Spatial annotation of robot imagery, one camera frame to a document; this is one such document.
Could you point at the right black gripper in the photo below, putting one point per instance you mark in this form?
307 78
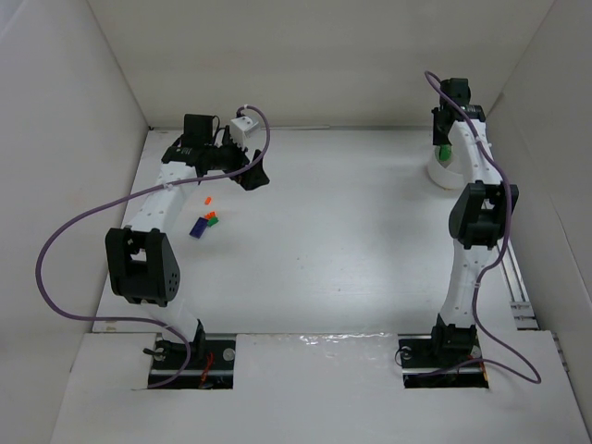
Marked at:
441 135

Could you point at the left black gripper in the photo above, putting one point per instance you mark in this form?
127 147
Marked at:
242 163

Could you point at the dark green lego brick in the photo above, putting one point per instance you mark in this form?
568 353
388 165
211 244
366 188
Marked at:
444 153

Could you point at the green slope lego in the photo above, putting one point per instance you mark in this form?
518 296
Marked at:
213 222

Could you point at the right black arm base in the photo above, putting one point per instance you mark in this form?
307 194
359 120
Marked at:
423 368

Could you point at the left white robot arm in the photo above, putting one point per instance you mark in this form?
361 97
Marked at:
142 266

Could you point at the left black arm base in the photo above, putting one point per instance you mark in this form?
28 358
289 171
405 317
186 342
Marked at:
210 368

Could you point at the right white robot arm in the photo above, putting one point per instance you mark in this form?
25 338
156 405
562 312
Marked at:
479 222

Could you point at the white divided round container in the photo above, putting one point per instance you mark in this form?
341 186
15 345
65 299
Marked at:
446 174

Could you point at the purple lego brick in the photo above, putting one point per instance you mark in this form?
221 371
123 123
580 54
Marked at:
199 228

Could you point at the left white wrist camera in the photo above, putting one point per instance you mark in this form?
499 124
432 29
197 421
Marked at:
241 129

